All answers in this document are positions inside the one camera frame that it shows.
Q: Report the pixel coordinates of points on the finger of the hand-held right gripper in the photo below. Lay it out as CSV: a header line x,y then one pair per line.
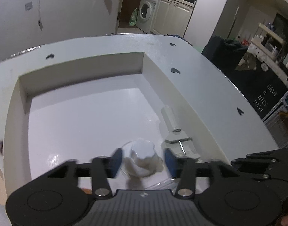
x,y
275,154
264,169

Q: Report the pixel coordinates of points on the grey clamp block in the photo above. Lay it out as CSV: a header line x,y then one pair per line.
x,y
174,137

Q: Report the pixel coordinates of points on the white wall plate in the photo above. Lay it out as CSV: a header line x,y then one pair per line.
x,y
28,6

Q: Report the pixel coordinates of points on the white cardboard box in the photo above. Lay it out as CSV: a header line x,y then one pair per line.
x,y
87,122

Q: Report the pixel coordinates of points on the dark chair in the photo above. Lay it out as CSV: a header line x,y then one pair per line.
x,y
221,51

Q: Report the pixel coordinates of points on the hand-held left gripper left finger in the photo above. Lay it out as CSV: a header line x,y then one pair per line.
x,y
115,162

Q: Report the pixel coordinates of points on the white kitchen base cabinets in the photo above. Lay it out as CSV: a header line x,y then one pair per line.
x,y
172,16

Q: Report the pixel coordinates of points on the white knob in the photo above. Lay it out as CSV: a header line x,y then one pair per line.
x,y
142,150

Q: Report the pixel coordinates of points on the black printed cloth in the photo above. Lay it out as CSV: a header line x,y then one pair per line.
x,y
259,84

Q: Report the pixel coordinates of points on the white washing machine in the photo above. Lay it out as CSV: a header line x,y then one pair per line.
x,y
146,11

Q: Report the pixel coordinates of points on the small white cylinder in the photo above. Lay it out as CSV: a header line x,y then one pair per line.
x,y
168,117

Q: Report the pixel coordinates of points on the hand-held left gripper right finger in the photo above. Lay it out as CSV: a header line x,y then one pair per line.
x,y
170,162

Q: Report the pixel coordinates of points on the clear plastic case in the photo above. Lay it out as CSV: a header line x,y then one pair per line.
x,y
162,184

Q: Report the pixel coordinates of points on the white shelf with bottles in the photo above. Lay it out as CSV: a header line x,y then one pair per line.
x,y
271,42

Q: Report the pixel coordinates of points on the green bag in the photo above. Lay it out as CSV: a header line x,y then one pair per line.
x,y
133,17

